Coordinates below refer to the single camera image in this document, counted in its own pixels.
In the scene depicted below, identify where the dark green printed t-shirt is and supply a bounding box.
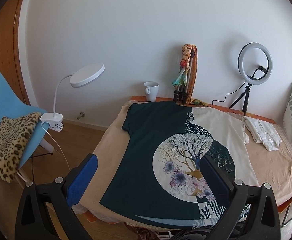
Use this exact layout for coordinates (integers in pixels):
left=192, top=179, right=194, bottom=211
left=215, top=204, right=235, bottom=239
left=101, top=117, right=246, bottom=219
left=99, top=101, right=252, bottom=231

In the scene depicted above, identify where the orange floral bed sheet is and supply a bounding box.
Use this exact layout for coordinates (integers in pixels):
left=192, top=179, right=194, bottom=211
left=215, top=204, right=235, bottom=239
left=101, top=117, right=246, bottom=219
left=84, top=95, right=292, bottom=224

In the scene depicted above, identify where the folded white garment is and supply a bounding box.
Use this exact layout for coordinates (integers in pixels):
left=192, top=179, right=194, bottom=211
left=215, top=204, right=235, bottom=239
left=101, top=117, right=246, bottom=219
left=243, top=116, right=282, bottom=151

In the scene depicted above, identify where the leopard print cushion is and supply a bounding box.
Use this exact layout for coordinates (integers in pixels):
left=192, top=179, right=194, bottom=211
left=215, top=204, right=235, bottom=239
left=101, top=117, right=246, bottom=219
left=0, top=112, right=42, bottom=183

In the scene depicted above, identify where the beige blanket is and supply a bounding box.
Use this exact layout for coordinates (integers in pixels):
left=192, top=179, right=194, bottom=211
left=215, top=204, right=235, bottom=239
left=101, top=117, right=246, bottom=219
left=79, top=100, right=292, bottom=227

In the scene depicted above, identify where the small black tripod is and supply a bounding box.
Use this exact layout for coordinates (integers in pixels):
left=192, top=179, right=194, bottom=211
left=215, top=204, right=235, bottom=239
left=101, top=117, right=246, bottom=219
left=229, top=84, right=252, bottom=116

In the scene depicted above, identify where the metal door stop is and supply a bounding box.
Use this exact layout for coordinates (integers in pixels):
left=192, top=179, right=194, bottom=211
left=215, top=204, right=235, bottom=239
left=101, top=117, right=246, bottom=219
left=77, top=112, right=85, bottom=120

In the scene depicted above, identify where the light blue chair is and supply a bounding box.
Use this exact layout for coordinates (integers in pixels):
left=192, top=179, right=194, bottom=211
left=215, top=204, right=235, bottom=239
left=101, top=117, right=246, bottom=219
left=0, top=72, right=54, bottom=166

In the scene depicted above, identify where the folded grey tripod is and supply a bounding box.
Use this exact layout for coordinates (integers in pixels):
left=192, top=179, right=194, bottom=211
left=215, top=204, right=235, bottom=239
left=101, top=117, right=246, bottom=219
left=172, top=49, right=195, bottom=104

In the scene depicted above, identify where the white mug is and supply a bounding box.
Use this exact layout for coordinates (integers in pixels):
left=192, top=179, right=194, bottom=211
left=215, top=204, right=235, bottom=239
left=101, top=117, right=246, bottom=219
left=144, top=81, right=159, bottom=102

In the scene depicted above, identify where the white clip desk lamp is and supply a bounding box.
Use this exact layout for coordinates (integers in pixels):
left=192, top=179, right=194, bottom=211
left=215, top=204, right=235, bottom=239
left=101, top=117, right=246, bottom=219
left=40, top=63, right=105, bottom=132

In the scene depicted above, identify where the orange patterned scarf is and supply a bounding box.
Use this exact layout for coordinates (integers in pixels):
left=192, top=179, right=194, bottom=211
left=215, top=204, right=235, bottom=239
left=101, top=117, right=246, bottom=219
left=172, top=44, right=209, bottom=107

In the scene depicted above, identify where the wooden door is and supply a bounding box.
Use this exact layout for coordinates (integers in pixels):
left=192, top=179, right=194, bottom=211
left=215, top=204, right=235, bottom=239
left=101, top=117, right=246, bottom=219
left=0, top=0, right=30, bottom=105

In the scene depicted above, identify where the white lamp cable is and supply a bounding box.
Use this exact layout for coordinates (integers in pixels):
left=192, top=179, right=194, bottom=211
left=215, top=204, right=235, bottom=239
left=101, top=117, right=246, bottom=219
left=40, top=121, right=72, bottom=170

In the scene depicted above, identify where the black ring light cable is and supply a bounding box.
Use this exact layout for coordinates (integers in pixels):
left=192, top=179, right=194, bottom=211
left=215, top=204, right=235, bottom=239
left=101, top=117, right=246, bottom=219
left=211, top=65, right=268, bottom=106

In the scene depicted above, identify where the white ring light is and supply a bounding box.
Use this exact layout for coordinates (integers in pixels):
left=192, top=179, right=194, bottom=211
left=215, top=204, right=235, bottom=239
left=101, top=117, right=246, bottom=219
left=237, top=42, right=273, bottom=85

